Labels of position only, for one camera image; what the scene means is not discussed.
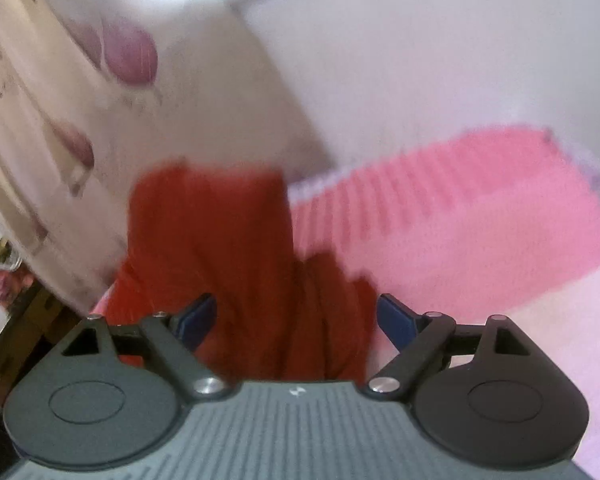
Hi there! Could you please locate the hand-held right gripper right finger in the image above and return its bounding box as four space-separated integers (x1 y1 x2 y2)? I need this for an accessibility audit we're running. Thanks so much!
365 294 536 401

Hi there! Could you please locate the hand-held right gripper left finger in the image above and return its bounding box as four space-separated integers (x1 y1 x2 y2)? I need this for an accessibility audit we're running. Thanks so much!
60 294 231 401

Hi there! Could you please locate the red jacket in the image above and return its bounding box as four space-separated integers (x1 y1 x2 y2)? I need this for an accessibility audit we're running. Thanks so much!
102 157 381 383

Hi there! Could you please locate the pink striped bed sheet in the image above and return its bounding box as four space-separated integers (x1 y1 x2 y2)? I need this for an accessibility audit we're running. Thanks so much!
90 125 600 480

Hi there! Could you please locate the pink floral cloth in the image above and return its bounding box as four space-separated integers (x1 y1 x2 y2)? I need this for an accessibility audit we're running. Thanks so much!
0 262 37 308

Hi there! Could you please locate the tulip print curtain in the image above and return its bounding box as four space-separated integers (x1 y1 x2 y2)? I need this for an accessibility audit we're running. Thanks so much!
0 0 341 313

